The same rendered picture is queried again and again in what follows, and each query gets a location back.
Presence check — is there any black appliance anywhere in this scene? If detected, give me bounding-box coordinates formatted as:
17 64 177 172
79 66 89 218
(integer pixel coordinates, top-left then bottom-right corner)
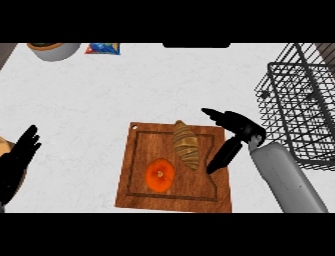
163 43 233 49

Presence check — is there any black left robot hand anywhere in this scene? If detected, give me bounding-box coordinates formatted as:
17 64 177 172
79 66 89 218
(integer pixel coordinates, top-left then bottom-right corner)
0 124 44 212

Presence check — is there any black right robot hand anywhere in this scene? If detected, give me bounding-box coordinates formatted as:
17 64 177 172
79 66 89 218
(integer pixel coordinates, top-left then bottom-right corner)
200 107 268 175

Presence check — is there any brown wooden cutting board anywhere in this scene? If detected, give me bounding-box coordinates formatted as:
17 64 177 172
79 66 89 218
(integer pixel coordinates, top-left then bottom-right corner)
115 121 234 214

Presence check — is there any grey plant pot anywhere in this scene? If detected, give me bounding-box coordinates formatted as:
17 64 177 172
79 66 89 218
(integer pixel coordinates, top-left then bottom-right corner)
26 43 84 63

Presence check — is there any black wire tiered basket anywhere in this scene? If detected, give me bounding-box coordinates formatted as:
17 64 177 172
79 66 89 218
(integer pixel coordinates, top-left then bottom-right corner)
253 43 335 173

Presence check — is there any blue and orange packet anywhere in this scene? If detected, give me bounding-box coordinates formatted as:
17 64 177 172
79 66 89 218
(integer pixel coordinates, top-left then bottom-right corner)
85 43 122 56

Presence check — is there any tan wooden bowl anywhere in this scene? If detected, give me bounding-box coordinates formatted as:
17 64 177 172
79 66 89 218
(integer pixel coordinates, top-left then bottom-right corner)
0 133 29 198

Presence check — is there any brown croissant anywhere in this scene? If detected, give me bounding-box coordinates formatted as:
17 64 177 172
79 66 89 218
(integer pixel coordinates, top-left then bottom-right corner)
172 119 203 172

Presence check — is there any orange tomato slice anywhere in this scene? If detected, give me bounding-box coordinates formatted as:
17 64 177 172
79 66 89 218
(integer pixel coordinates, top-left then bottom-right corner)
146 157 178 193

